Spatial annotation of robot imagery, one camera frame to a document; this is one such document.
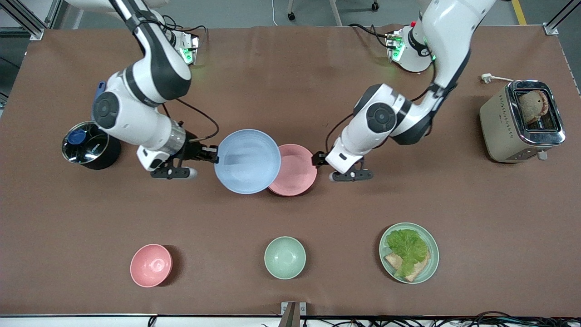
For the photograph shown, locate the white toaster cable with plug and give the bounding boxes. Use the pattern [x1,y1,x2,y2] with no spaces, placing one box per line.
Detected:
[481,73,516,84]

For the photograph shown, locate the small green bowl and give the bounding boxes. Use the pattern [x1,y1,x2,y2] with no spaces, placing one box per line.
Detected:
[264,236,306,280]

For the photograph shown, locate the wheeled stand legs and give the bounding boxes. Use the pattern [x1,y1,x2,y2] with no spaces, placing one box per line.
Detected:
[287,0,380,26]

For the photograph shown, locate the metal table bracket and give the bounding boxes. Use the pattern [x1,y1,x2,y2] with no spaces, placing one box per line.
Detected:
[281,302,307,327]

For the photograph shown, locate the small pink bowl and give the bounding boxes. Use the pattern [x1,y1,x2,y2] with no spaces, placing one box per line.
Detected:
[130,244,173,288]

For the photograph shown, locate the green plate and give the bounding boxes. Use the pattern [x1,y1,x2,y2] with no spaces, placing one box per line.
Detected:
[379,222,440,284]

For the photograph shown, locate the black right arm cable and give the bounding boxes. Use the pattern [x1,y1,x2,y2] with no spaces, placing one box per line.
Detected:
[161,98,221,144]

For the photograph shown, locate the aluminium frame profile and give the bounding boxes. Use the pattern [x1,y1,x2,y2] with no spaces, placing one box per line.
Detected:
[0,0,62,40]
[542,0,581,36]

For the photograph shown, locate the wide pink bowl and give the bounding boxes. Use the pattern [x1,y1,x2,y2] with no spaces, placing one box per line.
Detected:
[268,144,318,197]

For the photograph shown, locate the toasted bread slice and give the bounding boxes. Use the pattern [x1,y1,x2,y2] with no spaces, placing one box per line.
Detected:
[385,252,431,282]

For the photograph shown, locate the wide blue bowl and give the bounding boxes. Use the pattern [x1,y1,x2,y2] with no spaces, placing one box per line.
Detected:
[214,129,281,195]

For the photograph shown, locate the bread slice in toaster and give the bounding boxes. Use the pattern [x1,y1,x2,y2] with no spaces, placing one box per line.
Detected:
[519,90,549,125]

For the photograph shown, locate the black cable bundle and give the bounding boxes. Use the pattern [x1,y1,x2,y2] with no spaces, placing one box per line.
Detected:
[313,311,581,327]

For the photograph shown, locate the green lettuce leaf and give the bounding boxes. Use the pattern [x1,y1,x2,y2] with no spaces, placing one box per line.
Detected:
[386,229,429,278]

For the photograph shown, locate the black metal pot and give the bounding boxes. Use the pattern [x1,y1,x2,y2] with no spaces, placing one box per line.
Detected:
[62,121,122,170]

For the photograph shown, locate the beige and chrome toaster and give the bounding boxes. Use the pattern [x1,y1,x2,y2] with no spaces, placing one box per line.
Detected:
[479,80,566,164]

